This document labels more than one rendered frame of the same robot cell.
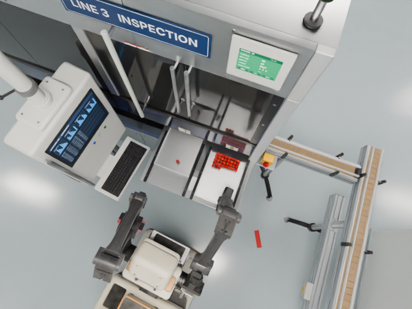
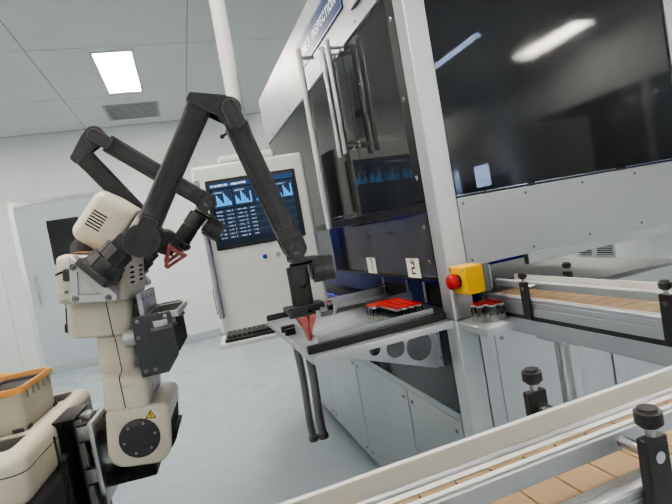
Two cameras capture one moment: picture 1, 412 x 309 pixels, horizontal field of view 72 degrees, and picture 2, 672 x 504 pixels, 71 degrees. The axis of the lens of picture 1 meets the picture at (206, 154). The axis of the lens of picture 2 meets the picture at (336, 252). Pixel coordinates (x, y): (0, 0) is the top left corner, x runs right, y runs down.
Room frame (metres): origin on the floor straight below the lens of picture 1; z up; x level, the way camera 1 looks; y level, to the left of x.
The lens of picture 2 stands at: (-0.38, -1.25, 1.19)
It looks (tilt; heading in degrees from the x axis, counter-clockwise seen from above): 3 degrees down; 57
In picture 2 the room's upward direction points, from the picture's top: 10 degrees counter-clockwise
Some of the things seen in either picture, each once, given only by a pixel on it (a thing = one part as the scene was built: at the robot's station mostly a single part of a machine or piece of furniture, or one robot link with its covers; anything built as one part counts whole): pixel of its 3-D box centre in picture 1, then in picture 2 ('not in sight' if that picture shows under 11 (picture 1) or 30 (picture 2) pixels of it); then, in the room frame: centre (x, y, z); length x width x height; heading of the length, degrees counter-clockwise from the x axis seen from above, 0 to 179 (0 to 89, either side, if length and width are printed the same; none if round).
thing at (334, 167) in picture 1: (310, 157); (611, 306); (0.61, -0.73, 0.92); 0.69 x 0.16 x 0.16; 74
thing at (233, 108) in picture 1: (228, 110); (379, 116); (0.63, -0.09, 1.50); 0.43 x 0.01 x 0.59; 74
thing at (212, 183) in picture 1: (220, 178); (360, 321); (0.41, -0.11, 0.90); 0.34 x 0.26 x 0.04; 165
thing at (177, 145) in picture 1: (180, 148); (355, 302); (0.61, 0.18, 0.90); 0.34 x 0.26 x 0.04; 164
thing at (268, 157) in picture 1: (268, 157); (469, 278); (0.56, -0.42, 0.99); 0.08 x 0.07 x 0.07; 164
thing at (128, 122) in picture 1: (125, 121); (342, 321); (0.84, 0.66, 0.73); 1.98 x 0.01 x 0.25; 74
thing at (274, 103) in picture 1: (259, 132); (409, 136); (0.57, -0.27, 1.40); 0.04 x 0.01 x 0.80; 74
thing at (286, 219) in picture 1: (310, 227); not in sight; (0.19, -1.05, 0.07); 0.50 x 0.08 x 0.14; 74
